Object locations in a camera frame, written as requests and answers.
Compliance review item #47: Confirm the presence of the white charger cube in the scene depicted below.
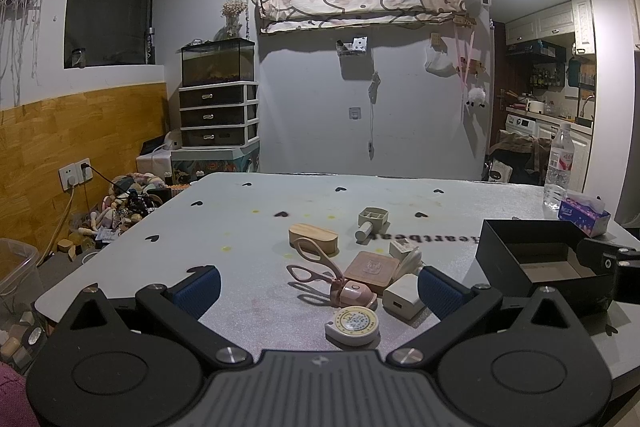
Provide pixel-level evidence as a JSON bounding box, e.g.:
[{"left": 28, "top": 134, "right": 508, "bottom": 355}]
[{"left": 382, "top": 273, "right": 425, "bottom": 321}]

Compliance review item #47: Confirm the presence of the black cardboard box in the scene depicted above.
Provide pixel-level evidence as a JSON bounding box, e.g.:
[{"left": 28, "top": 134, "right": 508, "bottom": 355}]
[{"left": 476, "top": 220, "right": 612, "bottom": 317}]

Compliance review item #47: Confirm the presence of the round white tape measure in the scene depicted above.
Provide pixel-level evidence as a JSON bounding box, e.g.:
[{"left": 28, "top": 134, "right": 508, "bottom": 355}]
[{"left": 324, "top": 306, "right": 380, "bottom": 347}]

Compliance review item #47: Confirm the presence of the oval wooden box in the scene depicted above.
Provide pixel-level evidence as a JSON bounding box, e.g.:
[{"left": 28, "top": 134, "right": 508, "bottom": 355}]
[{"left": 288, "top": 223, "right": 338, "bottom": 256}]

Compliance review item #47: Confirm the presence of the purple tissue pack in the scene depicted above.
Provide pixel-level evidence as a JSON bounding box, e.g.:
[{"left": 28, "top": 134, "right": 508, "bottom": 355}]
[{"left": 558, "top": 192, "right": 611, "bottom": 239}]

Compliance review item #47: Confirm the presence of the clear water bottle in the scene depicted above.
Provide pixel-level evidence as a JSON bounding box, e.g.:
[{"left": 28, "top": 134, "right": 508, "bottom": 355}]
[{"left": 542, "top": 122, "right": 575, "bottom": 219}]

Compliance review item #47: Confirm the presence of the clear plastic bin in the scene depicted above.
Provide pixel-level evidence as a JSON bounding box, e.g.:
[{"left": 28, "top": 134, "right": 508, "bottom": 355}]
[{"left": 1, "top": 239, "right": 43, "bottom": 363}]

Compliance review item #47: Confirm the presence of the brown jacket on chair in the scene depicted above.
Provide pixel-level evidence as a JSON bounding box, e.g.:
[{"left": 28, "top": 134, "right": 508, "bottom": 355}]
[{"left": 485, "top": 131, "right": 551, "bottom": 186}]

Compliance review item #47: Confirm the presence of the white drawer cabinet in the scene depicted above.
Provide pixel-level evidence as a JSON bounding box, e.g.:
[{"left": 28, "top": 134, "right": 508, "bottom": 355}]
[{"left": 179, "top": 81, "right": 259, "bottom": 148}]

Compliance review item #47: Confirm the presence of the white plush sheep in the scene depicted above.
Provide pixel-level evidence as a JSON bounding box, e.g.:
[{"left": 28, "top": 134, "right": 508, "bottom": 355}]
[{"left": 465, "top": 87, "right": 487, "bottom": 108}]

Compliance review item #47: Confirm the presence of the glass fish tank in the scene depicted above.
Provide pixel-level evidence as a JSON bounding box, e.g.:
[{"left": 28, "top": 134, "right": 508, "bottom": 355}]
[{"left": 180, "top": 38, "right": 255, "bottom": 87}]

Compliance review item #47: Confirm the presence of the dried flower vase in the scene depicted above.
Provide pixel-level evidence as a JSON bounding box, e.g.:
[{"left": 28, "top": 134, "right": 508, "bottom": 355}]
[{"left": 215, "top": 0, "right": 247, "bottom": 41}]

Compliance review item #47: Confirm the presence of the beige handled holder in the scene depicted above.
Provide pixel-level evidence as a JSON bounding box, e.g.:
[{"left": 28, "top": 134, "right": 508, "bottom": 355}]
[{"left": 355, "top": 207, "right": 388, "bottom": 244}]

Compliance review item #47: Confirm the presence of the white wall socket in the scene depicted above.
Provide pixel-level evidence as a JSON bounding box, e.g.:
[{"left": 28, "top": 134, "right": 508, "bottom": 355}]
[{"left": 58, "top": 158, "right": 93, "bottom": 192}]

